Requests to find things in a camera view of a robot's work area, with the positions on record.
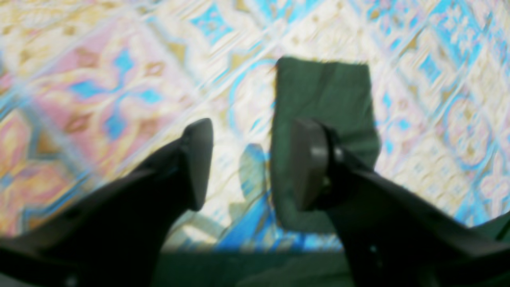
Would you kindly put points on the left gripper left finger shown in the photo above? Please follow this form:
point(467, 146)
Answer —
point(113, 237)

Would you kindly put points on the dark green long-sleeve shirt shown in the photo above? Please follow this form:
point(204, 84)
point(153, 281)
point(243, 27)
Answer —
point(337, 95)

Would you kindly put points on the patterned pastel tablecloth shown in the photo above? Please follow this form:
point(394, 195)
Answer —
point(90, 87)

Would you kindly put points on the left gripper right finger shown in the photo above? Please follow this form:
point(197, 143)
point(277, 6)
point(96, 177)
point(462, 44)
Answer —
point(391, 236)

